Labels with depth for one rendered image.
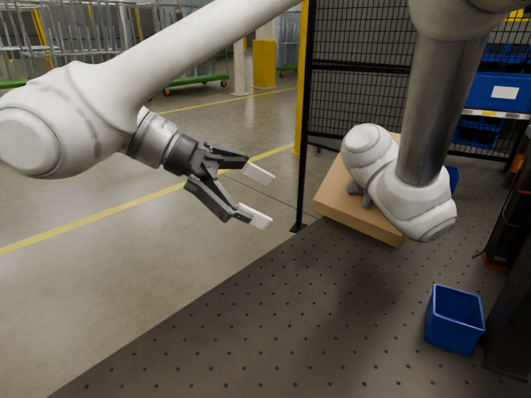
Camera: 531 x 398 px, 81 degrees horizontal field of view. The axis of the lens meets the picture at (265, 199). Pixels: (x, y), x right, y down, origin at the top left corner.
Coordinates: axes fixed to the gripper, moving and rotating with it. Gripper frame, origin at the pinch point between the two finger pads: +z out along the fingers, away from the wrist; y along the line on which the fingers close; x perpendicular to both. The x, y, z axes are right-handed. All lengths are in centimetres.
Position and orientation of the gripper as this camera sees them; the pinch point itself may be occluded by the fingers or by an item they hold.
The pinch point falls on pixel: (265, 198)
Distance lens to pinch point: 61.9
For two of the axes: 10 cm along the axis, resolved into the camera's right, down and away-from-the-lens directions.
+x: -5.2, 6.4, 5.6
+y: 0.6, -6.3, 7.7
